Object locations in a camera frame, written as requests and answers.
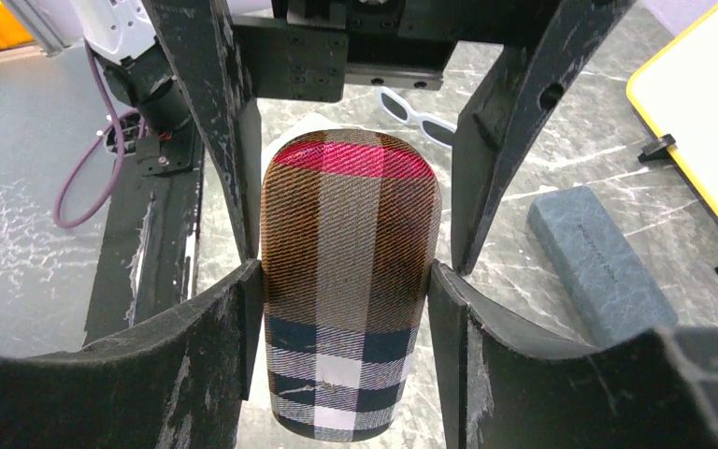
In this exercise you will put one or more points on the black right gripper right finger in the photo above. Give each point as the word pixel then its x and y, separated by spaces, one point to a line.
pixel 506 382

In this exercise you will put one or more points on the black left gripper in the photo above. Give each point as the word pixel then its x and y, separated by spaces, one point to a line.
pixel 309 51

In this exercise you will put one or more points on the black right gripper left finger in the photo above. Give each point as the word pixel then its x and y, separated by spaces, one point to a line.
pixel 177 380

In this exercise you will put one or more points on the blue glasses case green lining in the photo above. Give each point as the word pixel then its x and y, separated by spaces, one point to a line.
pixel 610 288

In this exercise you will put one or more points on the plaid glasses case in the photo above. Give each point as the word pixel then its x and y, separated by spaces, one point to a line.
pixel 350 222

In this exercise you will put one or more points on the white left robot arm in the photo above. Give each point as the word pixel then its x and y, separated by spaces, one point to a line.
pixel 122 38

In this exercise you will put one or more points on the yellow framed whiteboard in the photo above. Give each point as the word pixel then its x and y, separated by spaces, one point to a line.
pixel 676 94

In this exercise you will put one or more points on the white frame sunglasses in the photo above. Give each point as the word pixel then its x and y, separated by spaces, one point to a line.
pixel 435 129

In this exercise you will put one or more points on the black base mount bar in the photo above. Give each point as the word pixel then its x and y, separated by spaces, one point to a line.
pixel 148 256

